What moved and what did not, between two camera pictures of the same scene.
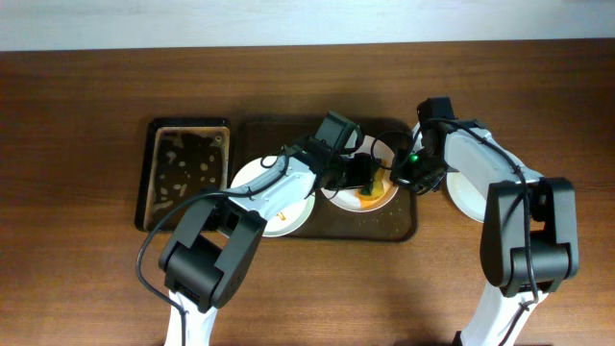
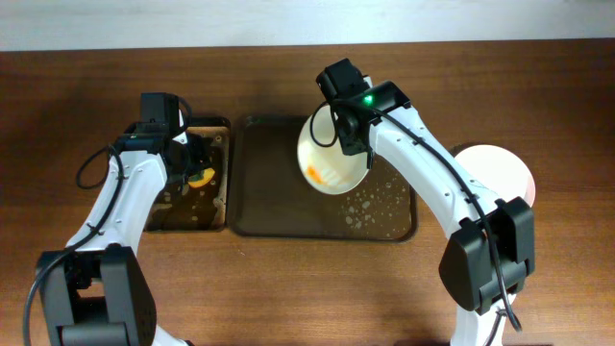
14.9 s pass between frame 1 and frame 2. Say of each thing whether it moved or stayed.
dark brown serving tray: stayed
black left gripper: moved
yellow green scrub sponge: moved
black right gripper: moved
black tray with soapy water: stayed
